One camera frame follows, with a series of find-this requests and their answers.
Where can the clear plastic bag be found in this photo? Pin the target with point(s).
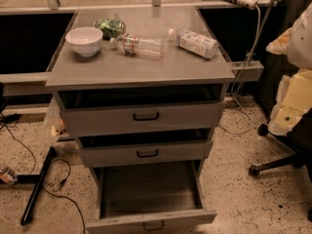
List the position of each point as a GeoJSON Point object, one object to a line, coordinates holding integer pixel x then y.
{"type": "Point", "coordinates": [53, 129]}

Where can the grey middle drawer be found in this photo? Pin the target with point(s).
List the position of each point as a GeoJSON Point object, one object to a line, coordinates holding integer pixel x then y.
{"type": "Point", "coordinates": [145, 148]}

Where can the black metal bar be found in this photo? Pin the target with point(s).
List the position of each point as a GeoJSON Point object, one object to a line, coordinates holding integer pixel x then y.
{"type": "Point", "coordinates": [38, 185]}

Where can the white ceramic bowl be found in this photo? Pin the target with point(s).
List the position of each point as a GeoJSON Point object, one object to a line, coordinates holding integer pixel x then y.
{"type": "Point", "coordinates": [85, 41]}

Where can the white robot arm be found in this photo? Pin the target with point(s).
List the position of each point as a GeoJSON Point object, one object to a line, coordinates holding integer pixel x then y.
{"type": "Point", "coordinates": [296, 42]}

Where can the grey drawer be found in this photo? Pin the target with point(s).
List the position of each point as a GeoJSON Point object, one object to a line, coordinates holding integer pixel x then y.
{"type": "Point", "coordinates": [89, 113]}
{"type": "Point", "coordinates": [149, 198]}
{"type": "Point", "coordinates": [145, 148]}

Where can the grey top drawer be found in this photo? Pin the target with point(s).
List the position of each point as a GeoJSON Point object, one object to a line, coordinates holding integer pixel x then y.
{"type": "Point", "coordinates": [89, 113]}

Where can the grey drawer cabinet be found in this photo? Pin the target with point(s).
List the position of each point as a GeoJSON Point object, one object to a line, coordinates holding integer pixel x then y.
{"type": "Point", "coordinates": [110, 70]}

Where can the white labelled plastic bottle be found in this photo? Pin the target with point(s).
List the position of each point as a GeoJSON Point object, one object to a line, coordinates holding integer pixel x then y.
{"type": "Point", "coordinates": [196, 43]}

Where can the black office chair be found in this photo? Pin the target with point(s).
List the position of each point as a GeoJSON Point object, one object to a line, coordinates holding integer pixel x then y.
{"type": "Point", "coordinates": [298, 141]}

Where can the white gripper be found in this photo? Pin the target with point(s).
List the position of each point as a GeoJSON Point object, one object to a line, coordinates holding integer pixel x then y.
{"type": "Point", "coordinates": [300, 44]}

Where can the grey bottom drawer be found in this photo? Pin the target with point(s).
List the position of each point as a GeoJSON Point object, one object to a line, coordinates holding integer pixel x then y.
{"type": "Point", "coordinates": [149, 198]}

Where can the black power adapter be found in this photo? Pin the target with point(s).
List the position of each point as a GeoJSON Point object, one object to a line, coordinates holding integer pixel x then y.
{"type": "Point", "coordinates": [10, 118]}

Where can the clear plastic water bottle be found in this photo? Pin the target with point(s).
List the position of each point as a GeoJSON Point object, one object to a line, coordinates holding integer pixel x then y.
{"type": "Point", "coordinates": [133, 44]}

